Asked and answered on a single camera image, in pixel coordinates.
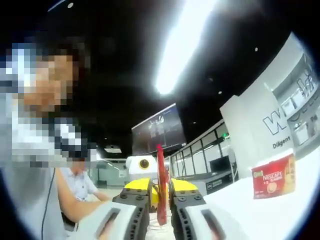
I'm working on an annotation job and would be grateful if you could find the large black wall screen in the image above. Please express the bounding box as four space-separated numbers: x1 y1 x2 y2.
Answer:
130 102 188 155

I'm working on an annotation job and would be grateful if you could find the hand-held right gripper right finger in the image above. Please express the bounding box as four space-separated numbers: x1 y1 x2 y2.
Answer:
169 177 238 240

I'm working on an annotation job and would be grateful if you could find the ceiling light strip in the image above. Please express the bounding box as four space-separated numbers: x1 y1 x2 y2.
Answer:
154 0 221 95

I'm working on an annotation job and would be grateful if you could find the black equipment case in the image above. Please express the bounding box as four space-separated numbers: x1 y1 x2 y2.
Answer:
205 172 234 194

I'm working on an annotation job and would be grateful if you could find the black cable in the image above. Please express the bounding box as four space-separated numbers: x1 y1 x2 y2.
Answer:
40 166 56 232

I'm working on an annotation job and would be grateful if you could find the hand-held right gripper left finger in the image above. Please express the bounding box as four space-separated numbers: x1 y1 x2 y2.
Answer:
74 177 153 240

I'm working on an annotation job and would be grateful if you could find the small black monitor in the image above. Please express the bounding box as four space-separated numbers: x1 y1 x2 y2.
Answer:
209 155 230 174

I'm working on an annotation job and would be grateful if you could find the red coffee box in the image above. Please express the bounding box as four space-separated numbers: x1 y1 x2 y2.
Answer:
250 152 297 200

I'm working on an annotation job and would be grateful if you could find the group of white storage bins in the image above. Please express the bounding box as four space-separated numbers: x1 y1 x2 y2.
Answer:
282 87 316 146

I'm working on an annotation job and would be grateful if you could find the person's grey shirt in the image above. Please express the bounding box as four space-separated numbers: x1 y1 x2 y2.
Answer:
0 159 66 240

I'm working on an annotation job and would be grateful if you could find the red coffee pouch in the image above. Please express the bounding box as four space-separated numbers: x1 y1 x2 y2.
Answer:
155 143 169 226

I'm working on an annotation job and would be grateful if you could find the grey metal shelf rack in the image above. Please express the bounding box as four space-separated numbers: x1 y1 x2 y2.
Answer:
271 53 320 156

